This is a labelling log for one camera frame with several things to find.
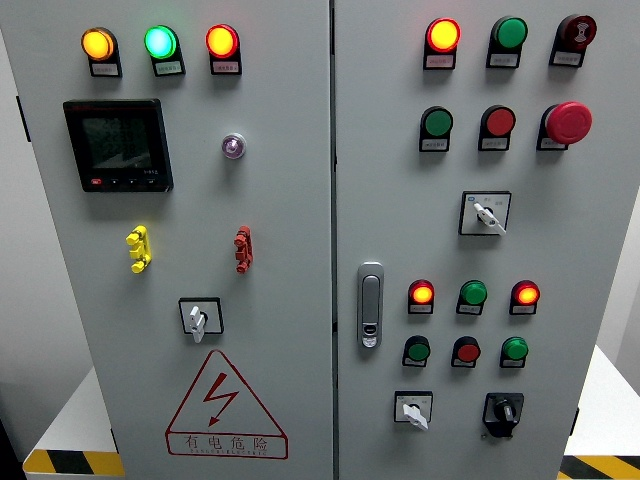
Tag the black display meter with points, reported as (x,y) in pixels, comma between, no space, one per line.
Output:
(117,145)

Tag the small red round lamp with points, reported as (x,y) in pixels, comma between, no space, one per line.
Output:
(526,293)
(421,293)

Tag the small label plate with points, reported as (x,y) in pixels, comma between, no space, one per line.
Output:
(434,144)
(550,144)
(226,67)
(414,363)
(468,309)
(512,364)
(169,68)
(420,309)
(493,143)
(565,58)
(502,59)
(462,364)
(439,61)
(522,309)
(106,69)

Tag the dark red round buzzer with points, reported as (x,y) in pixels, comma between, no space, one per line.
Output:
(577,31)

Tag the grey door with display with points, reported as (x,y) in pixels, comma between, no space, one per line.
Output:
(290,225)

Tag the large red stop button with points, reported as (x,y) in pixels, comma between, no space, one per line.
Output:
(569,122)

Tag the large green push button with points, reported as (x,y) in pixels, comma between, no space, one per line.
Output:
(510,33)

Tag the grey door with lock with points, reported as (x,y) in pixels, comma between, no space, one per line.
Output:
(550,250)

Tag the small red push button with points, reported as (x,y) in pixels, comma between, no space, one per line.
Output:
(468,351)

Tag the bright green round lamp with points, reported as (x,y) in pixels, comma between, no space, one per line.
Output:
(160,42)

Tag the red warning triangle sticker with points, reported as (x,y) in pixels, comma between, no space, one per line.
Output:
(250,445)

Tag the black cabinet hinge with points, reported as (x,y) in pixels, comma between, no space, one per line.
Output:
(574,421)
(23,120)

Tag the small green push button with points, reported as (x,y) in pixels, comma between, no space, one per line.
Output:
(515,349)
(418,350)

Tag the white round lamp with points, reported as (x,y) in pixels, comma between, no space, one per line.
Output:
(234,145)

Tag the small green round lamp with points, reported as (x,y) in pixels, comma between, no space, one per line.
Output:
(473,292)

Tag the black yellow striped tape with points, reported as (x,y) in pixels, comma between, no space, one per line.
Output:
(70,462)
(600,467)

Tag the large red round lamp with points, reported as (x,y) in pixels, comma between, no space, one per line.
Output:
(221,41)
(443,35)

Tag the yellow round lamp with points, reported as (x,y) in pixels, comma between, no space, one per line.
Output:
(97,44)

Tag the silver door lock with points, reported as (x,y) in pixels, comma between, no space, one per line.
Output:
(370,300)

